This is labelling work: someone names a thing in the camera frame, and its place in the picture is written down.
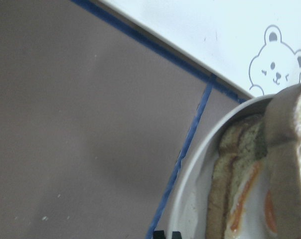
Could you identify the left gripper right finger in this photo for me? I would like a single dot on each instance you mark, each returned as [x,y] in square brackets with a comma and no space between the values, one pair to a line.
[176,235]

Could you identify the white round plate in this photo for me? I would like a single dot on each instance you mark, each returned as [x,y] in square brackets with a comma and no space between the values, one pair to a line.
[188,205]

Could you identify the white bear serving tray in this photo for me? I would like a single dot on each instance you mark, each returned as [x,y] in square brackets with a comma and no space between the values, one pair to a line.
[253,45]

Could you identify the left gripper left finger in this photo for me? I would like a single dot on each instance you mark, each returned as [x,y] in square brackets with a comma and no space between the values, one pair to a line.
[159,234]

